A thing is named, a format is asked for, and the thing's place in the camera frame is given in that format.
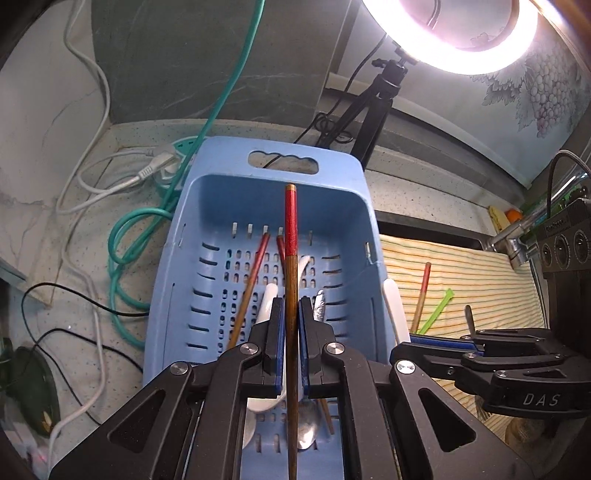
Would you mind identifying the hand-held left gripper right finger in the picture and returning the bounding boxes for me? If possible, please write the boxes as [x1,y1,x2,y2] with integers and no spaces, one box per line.
[298,295,536,480]

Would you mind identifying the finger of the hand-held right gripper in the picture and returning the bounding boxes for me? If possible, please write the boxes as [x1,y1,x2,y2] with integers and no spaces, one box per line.
[462,328,559,354]
[390,336,490,381]

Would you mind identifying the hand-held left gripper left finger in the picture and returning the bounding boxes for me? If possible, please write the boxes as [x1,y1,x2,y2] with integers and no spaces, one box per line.
[48,296,286,480]

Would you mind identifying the metal spoon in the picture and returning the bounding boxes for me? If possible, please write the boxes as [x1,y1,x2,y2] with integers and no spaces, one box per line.
[297,290,328,450]

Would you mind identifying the white ceramic spoon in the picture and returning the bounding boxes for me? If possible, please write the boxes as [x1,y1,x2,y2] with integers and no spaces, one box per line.
[241,284,283,455]
[382,278,411,344]

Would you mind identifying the red-tipped wooden chopstick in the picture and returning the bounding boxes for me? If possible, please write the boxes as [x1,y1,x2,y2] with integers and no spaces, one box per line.
[283,184,300,480]
[409,261,432,334]
[226,233,272,352]
[276,234,335,437]

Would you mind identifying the blue plastic basket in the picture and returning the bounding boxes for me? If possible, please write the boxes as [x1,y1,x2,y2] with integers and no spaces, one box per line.
[141,135,402,480]

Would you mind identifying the person's right hand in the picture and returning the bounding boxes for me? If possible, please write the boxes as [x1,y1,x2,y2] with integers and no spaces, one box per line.
[505,415,546,448]

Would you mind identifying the green plastic spoon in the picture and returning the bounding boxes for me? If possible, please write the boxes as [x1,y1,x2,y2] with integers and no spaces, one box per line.
[416,288,455,335]

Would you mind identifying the striped yellow cloth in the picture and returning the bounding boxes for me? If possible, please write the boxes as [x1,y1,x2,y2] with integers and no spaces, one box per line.
[379,234,548,457]

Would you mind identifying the metal faucet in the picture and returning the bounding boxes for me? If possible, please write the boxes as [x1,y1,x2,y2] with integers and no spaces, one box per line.
[482,217,541,271]

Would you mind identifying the black device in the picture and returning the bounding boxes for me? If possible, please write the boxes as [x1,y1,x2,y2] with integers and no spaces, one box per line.
[536,198,591,342]

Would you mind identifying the green white power strip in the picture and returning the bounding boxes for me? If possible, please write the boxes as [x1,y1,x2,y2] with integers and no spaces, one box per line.
[157,136,206,185]

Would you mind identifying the dark green round object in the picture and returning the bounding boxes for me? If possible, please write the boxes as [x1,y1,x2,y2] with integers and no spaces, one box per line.
[0,339,61,437]

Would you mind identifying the thin black cable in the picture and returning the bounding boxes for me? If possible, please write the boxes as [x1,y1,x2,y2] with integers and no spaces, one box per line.
[261,32,389,169]
[21,281,151,425]

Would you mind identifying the black gooseneck cable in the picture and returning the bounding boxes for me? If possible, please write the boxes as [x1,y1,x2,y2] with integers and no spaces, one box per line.
[547,151,591,217]

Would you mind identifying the white cable with plug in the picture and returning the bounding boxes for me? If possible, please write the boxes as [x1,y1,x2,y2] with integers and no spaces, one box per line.
[76,145,183,192]

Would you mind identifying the green cable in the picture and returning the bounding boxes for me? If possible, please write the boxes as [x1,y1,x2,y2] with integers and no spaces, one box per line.
[107,0,266,349]

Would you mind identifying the ring light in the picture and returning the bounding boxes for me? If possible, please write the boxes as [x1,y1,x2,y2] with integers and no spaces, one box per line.
[360,0,541,75]

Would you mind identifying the long white cable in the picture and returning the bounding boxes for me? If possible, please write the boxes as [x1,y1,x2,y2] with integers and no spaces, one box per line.
[48,0,114,467]

